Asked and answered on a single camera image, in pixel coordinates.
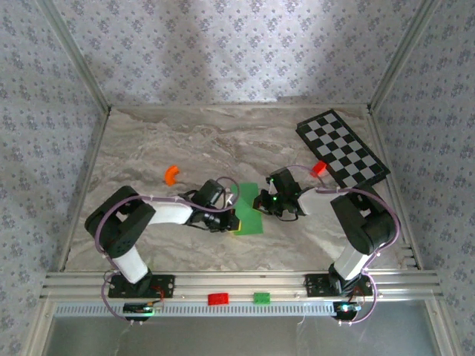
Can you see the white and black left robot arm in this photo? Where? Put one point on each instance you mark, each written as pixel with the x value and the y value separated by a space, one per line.
pixel 170 213

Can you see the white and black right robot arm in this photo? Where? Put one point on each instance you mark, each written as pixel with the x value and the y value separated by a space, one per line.
pixel 315 204

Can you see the red plastic block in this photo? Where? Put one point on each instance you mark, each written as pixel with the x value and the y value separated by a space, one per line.
pixel 319 168

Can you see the orange curved plastic block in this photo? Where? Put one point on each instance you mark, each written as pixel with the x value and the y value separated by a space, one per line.
pixel 171 176

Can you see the red toy brick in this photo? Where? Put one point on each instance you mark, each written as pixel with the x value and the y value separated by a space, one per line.
pixel 218 299

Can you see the green toy brick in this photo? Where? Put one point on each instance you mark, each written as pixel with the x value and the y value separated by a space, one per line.
pixel 261 298

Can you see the black and grey chessboard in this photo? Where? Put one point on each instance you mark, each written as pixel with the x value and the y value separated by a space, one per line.
pixel 341 148

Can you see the long aluminium mounting rail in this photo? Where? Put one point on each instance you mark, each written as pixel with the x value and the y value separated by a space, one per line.
pixel 237 285

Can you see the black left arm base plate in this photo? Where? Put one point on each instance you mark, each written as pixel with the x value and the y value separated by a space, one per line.
pixel 165 285

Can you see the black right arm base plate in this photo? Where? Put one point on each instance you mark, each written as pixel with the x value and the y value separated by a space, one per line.
pixel 315 285

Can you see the aluminium table side rail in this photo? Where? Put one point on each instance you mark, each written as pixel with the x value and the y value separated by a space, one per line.
pixel 382 148
pixel 87 185

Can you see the aluminium frame post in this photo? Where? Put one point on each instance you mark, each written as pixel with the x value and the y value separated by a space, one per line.
pixel 76 55
pixel 402 55

